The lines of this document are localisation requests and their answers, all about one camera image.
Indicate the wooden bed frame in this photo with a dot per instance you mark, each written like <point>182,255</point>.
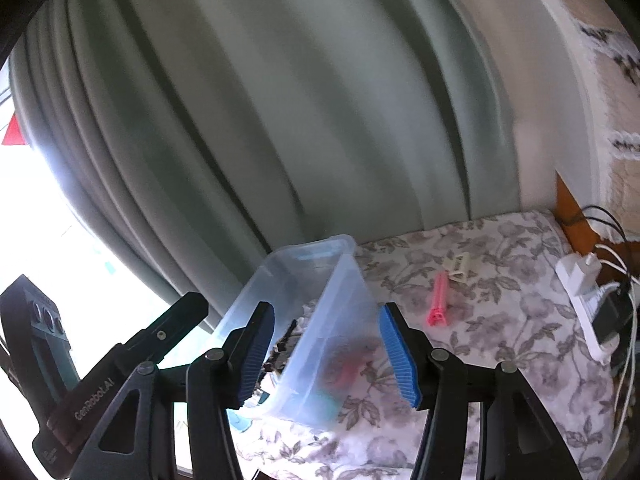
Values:
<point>570,205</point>

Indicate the cream plastic clip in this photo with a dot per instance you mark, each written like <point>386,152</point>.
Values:
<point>460,266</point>

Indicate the red hair claw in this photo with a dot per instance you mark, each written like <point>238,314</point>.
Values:
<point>347,365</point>

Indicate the black charger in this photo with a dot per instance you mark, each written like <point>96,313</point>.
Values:
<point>610,315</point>

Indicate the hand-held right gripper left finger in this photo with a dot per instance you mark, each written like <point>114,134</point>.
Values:
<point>255,355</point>

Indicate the white bed board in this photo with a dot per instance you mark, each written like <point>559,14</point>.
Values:
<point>560,85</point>

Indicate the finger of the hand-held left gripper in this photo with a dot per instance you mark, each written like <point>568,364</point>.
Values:
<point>165,327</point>

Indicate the floral fleece blanket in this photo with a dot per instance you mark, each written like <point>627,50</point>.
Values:
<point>500,320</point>

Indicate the white charger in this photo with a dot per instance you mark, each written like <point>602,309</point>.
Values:
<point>582,272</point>

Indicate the beige quilted mattress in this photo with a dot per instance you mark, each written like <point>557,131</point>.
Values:
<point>622,180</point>

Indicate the green curtain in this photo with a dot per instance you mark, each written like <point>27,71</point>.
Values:
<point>250,110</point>

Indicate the white power strip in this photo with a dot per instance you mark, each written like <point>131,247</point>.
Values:
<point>580,305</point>

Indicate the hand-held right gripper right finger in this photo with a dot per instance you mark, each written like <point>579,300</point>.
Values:
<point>400,360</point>

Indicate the clear plastic storage container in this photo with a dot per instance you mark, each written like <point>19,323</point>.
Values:
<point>335,310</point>

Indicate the pink plastic clip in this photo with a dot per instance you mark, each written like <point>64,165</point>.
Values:
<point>439,305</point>

